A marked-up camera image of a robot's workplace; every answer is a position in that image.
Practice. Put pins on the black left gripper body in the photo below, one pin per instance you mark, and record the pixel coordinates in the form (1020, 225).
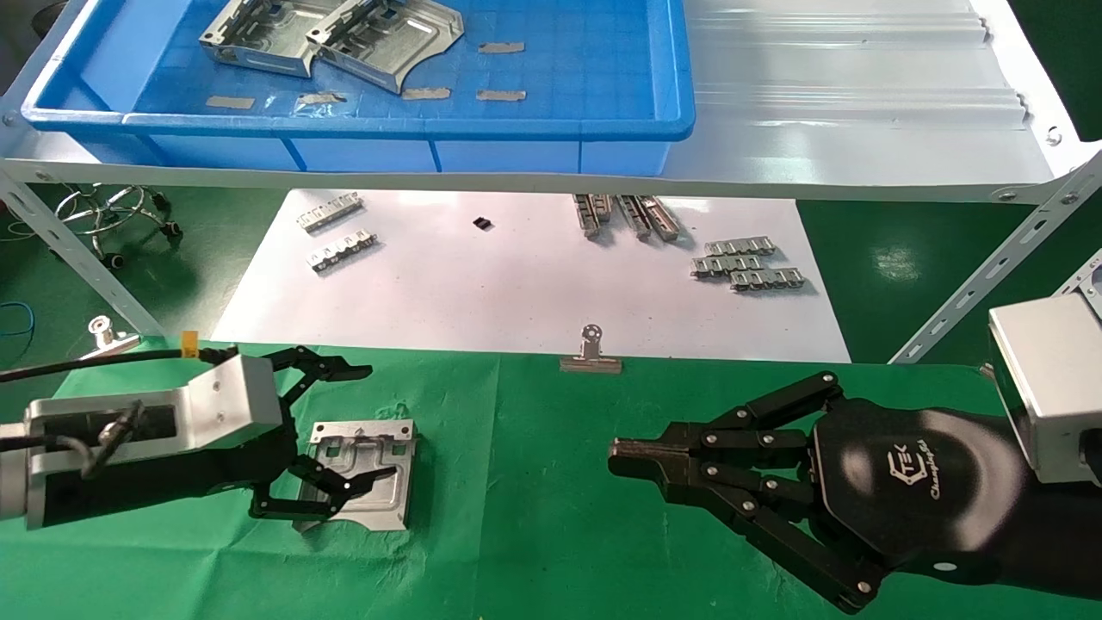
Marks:
(172, 482)

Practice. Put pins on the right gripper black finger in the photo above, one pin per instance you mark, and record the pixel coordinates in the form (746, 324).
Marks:
(740, 435)
(758, 517)

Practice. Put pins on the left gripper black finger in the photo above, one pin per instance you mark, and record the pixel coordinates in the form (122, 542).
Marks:
(344, 489)
(331, 368)

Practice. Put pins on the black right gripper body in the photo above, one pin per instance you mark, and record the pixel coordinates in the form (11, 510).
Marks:
(913, 491)

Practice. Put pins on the stamped sheet metal part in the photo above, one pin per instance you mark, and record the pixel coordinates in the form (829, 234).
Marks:
(263, 34)
(379, 508)
(396, 47)

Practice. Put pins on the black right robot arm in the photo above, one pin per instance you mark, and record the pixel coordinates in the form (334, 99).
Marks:
(1067, 534)

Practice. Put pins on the silver binder clip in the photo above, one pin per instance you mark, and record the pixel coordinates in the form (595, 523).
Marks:
(591, 363)
(108, 343)

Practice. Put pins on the green table cloth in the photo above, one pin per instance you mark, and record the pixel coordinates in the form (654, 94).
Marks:
(534, 517)

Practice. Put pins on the grey tape strip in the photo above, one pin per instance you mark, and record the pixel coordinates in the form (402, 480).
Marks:
(231, 102)
(426, 93)
(501, 96)
(320, 98)
(501, 47)

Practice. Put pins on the blue plastic bin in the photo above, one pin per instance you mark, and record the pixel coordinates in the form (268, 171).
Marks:
(585, 77)

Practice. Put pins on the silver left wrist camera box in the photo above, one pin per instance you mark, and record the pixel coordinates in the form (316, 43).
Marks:
(232, 400)

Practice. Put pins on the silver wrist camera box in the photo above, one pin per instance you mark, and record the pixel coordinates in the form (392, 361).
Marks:
(232, 400)
(1050, 387)

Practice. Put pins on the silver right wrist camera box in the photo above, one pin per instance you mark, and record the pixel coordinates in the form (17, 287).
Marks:
(1050, 387)

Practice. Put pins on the grey perforated shelf post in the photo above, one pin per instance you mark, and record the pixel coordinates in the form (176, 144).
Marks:
(86, 258)
(1086, 277)
(990, 267)

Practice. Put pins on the grey metal shelf frame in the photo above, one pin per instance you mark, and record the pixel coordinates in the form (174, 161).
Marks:
(861, 86)

